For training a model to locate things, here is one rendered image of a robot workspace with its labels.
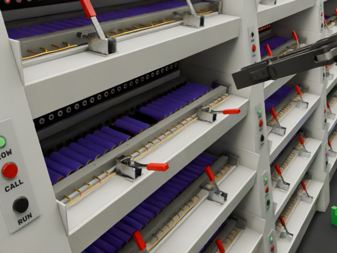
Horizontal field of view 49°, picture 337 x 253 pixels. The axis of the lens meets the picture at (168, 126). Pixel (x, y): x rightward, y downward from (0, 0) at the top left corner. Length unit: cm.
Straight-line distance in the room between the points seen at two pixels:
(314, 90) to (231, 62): 75
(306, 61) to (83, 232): 39
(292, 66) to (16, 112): 38
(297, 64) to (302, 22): 104
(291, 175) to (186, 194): 63
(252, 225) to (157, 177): 54
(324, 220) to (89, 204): 140
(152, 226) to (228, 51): 46
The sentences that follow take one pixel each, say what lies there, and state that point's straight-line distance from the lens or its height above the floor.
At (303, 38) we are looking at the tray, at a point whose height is 79.
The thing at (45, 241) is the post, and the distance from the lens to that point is 50.
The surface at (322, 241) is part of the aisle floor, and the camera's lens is 171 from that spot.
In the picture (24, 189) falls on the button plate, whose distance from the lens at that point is 46.
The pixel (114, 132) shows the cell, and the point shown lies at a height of 80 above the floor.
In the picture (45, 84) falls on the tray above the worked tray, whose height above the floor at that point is 95.
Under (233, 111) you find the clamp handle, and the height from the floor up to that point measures 78.
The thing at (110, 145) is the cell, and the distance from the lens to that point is 67.
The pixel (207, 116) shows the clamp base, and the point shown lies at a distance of 80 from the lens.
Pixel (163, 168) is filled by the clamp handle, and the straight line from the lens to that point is 56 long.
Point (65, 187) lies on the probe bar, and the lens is 56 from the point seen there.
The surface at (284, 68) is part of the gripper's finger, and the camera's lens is 59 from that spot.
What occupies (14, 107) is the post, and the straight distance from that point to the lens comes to 45.
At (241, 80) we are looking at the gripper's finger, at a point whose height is 87.
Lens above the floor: 101
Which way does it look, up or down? 18 degrees down
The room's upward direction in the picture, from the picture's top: 10 degrees counter-clockwise
